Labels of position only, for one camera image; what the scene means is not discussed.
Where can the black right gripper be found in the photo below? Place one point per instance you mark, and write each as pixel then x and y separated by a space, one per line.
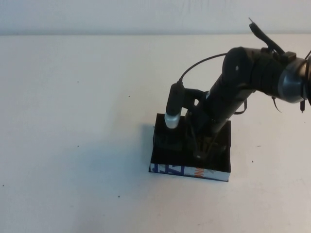
pixel 206 119

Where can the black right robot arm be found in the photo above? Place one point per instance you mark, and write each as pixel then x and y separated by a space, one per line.
pixel 243 72

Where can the black printed glasses case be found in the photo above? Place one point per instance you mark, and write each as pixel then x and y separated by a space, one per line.
pixel 170 157

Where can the black silver-tipped wrist camera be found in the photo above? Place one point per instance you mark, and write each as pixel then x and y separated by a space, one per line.
pixel 173 106

